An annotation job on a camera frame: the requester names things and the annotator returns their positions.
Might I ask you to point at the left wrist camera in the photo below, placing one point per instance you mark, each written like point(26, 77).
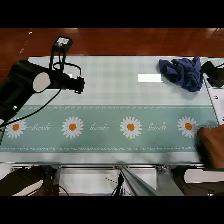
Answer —
point(62, 42)

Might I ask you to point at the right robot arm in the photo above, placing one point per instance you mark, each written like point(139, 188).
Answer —
point(213, 71)

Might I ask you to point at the silver frame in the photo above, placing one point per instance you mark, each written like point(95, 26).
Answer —
point(140, 186)

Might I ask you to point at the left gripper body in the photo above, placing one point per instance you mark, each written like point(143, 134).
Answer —
point(77, 85)

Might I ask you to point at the blue T-shirt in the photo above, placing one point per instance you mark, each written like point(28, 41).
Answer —
point(185, 74)

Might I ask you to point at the brown garment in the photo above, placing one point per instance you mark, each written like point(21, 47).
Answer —
point(213, 143)

